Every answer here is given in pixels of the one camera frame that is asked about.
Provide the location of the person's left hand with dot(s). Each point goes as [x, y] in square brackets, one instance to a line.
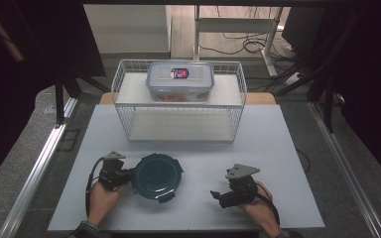
[104, 201]

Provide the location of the aluminium rail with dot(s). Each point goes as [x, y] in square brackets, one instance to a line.
[344, 172]
[36, 172]

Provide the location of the dark curtain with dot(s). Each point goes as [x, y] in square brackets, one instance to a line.
[20, 82]
[373, 82]

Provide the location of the white cabinet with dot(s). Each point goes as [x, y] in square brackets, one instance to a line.
[129, 29]

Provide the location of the rectangular clear lidded food container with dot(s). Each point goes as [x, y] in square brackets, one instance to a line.
[180, 81]

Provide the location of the person's right hand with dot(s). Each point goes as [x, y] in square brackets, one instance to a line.
[261, 208]

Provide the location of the white desk frame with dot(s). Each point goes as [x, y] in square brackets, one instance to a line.
[234, 25]

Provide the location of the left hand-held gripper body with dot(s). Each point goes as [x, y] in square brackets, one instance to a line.
[112, 175]

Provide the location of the wooden table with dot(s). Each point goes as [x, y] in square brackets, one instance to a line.
[261, 98]

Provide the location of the dark monitor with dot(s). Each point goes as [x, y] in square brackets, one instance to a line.
[301, 29]

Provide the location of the round dark teal lid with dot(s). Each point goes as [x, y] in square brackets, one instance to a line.
[157, 177]

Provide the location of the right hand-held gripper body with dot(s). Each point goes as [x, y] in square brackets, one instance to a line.
[239, 195]

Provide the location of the black metal stand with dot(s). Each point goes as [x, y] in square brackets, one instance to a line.
[59, 99]
[327, 99]

